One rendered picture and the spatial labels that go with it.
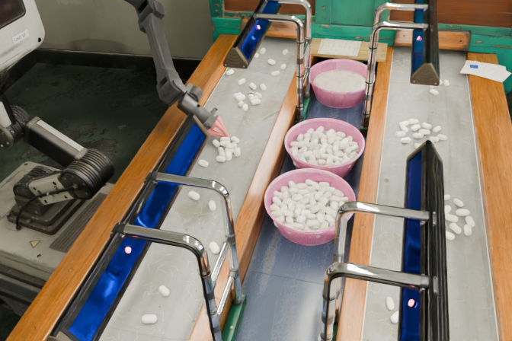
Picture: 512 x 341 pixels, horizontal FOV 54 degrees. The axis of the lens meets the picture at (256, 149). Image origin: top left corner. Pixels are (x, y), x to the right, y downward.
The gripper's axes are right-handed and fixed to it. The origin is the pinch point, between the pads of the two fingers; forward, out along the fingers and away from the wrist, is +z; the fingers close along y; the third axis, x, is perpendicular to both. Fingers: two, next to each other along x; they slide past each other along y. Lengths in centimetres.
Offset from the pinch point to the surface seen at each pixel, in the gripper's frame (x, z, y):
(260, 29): -29.8, -14.1, 19.4
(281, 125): -12.4, 12.9, 8.4
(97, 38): 138, -84, 159
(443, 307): -66, 30, -77
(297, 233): -20, 26, -38
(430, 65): -67, 25, -2
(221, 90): 8.8, -8.4, 30.9
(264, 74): -0.5, 2.0, 45.7
